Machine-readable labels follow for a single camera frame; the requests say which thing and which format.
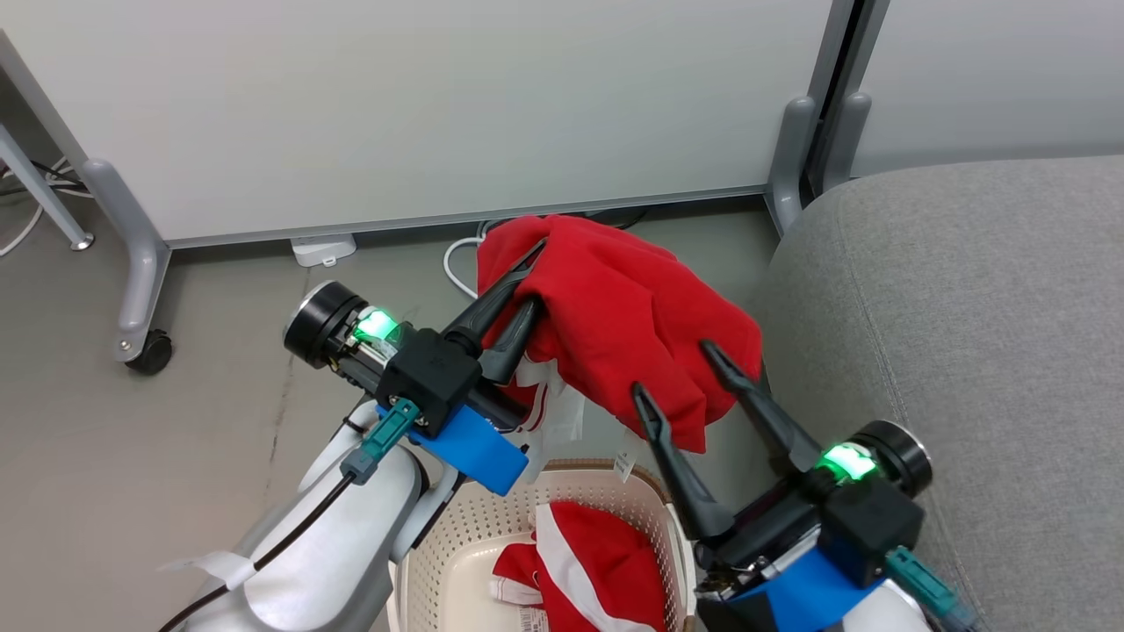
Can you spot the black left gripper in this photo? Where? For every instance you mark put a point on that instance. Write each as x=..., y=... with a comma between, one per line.
x=428, y=376

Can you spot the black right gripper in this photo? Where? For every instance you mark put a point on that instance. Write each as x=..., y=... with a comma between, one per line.
x=865, y=518

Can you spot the red garment with white trim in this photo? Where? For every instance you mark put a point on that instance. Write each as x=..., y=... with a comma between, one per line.
x=623, y=316

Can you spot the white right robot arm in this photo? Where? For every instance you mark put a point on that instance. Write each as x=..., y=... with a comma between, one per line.
x=887, y=614

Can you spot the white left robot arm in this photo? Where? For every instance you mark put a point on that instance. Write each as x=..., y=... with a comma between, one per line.
x=342, y=562

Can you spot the beige perforated laundry basket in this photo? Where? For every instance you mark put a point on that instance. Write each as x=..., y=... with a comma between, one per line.
x=457, y=562

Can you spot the red garment with white stripe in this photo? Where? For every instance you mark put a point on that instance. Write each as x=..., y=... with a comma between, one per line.
x=606, y=553

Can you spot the white power adapter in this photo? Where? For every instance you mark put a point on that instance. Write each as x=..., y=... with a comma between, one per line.
x=323, y=249

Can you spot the large white partition panel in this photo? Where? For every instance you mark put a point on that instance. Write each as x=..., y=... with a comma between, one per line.
x=395, y=105

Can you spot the grey fabric sofa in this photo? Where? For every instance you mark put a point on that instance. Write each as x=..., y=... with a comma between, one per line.
x=966, y=351

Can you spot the black caster wheel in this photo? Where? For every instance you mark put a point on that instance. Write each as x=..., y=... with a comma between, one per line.
x=151, y=354

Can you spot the grey partition leg with caster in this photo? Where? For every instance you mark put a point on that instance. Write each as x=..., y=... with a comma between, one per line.
x=132, y=254

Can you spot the small white partition panel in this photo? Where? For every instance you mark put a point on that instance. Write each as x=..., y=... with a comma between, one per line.
x=992, y=79

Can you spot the grey table leg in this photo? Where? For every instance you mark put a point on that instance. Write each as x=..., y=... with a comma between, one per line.
x=39, y=189

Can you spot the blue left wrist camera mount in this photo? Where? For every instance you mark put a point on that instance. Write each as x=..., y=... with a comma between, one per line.
x=474, y=452

